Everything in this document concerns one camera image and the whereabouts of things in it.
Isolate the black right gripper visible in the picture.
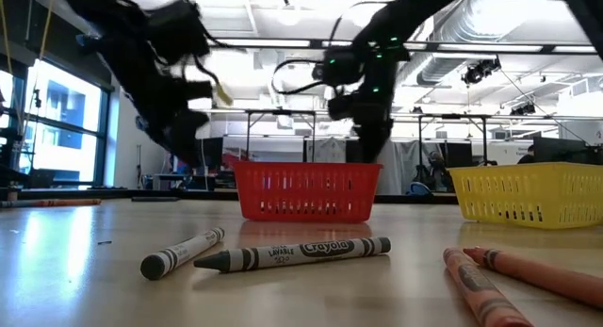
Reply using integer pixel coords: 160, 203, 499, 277
353, 93, 395, 164

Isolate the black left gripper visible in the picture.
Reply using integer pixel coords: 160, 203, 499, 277
140, 110, 211, 169

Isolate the black crayon white wrapper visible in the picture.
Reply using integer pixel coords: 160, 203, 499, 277
193, 236, 392, 274
139, 226, 226, 282

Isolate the orange crayon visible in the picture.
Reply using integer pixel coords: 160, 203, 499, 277
31, 198, 103, 208

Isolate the red-orange crayon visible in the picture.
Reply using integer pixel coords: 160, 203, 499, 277
463, 246, 603, 311
442, 246, 534, 327

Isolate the black monitor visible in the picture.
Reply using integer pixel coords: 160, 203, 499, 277
202, 137, 225, 168
532, 136, 603, 166

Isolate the blue chair seat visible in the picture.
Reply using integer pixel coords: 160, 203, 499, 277
407, 180, 432, 196

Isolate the red plastic basket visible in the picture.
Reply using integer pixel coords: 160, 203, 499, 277
233, 160, 383, 224

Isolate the black ceiling spotlight cluster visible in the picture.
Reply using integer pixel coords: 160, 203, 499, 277
460, 57, 503, 87

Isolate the large window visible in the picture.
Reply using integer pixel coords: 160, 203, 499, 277
0, 57, 110, 188

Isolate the long ceiling light bar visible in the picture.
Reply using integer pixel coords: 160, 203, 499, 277
206, 33, 603, 55

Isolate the yellow plastic basket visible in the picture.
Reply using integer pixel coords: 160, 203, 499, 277
448, 160, 603, 231

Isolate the black aluminium table frame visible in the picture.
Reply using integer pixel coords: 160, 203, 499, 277
0, 188, 461, 205

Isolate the yellow cable tag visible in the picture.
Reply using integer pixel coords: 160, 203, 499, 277
215, 81, 235, 106

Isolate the black metal rack frame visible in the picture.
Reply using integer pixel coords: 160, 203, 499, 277
416, 112, 490, 167
243, 108, 318, 164

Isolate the silver ventilation duct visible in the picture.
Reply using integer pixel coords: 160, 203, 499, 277
416, 0, 524, 86

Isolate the cream hanging cable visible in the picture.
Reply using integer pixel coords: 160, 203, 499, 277
0, 0, 54, 135

